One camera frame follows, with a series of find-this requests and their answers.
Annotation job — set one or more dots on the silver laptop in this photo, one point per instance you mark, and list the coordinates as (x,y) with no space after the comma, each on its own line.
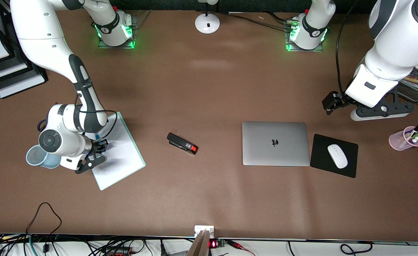
(265,149)

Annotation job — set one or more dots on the black scissors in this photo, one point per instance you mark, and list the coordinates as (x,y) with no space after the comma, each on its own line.
(39,124)

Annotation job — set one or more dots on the black mesh desk tray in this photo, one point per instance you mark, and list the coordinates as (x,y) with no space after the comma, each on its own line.
(413,94)

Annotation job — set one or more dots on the white post bracket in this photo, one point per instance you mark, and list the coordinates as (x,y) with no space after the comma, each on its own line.
(199,228)

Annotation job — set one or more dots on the white computer mouse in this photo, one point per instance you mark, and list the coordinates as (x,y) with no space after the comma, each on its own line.
(337,156)

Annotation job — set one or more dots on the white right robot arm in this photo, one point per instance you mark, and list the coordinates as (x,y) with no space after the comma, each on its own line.
(42,35)

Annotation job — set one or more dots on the black left camera bracket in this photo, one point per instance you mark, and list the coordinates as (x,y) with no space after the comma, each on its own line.
(393,103)

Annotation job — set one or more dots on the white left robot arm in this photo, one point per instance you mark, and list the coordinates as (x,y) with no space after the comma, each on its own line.
(393,42)

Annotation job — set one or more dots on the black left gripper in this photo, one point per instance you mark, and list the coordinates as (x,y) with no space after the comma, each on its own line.
(333,100)

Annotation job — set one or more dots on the orange terminal block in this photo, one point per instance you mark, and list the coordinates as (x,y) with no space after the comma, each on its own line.
(118,252)

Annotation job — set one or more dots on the black stapler red tip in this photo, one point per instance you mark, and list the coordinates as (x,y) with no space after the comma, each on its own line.
(180,143)

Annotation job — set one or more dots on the black stacked paper tray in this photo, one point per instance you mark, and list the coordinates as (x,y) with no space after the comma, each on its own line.
(17,71)

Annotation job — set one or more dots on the white capped pen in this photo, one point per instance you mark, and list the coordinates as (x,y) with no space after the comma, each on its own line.
(414,139)

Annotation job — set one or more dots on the white clipboard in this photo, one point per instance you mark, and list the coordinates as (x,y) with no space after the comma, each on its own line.
(123,160)

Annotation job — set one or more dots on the black camera bracket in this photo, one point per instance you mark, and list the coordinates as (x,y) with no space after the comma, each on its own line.
(393,103)
(90,165)

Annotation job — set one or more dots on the black right camera bracket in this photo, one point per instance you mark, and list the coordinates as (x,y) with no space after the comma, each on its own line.
(90,165)

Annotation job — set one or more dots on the blue marker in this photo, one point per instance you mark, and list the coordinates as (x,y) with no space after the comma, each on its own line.
(98,136)

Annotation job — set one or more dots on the black purple marker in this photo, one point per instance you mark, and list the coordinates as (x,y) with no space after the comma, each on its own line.
(417,127)

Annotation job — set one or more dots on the grey camera post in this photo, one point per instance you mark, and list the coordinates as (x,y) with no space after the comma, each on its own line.
(200,245)

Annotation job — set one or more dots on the white lamp base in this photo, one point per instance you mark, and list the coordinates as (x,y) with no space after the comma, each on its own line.
(207,23)

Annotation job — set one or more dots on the blue mesh pen cup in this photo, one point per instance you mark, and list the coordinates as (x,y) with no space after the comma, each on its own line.
(33,158)

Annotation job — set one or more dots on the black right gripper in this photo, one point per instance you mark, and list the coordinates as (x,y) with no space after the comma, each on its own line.
(99,145)

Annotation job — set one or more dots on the black mouse pad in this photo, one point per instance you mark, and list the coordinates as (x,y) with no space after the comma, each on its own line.
(322,156)

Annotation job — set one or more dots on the circuit board red display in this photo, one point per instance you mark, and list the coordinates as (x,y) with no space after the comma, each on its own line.
(213,244)

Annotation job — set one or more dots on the pink pen cup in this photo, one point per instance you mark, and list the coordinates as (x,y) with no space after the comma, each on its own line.
(397,140)

